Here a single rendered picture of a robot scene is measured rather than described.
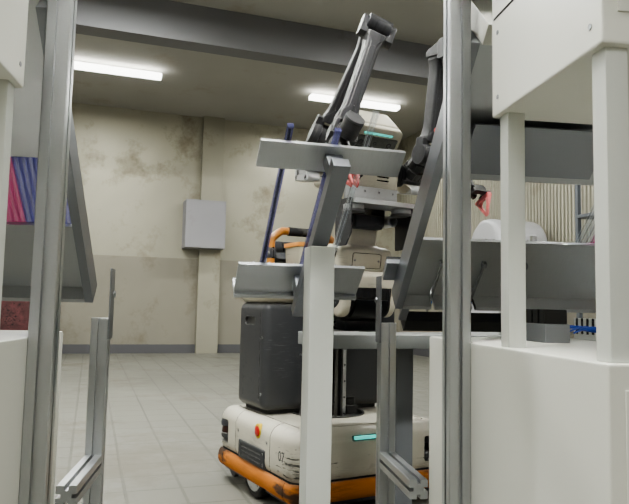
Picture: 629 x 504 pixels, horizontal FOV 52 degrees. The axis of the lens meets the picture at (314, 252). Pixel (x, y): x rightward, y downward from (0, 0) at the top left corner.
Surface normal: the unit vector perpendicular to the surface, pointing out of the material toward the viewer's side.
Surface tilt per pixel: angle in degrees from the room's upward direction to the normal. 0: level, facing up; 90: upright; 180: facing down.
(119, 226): 90
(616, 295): 90
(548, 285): 136
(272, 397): 90
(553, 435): 90
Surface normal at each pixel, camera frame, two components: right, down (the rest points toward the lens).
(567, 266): 0.08, 0.66
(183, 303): 0.33, -0.07
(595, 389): -0.99, -0.04
